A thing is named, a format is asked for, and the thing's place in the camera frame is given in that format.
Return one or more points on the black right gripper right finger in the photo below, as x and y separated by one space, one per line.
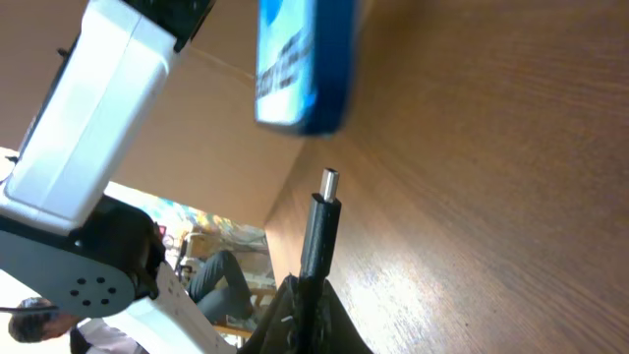
339 333

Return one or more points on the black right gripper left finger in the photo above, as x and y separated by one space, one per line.
276 332

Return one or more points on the blue Galaxy smartphone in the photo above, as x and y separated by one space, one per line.
305 64

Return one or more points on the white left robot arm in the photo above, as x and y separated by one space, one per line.
87 254

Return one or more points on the seated person in background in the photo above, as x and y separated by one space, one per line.
220 290

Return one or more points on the person head in background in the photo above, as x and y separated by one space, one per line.
38 327

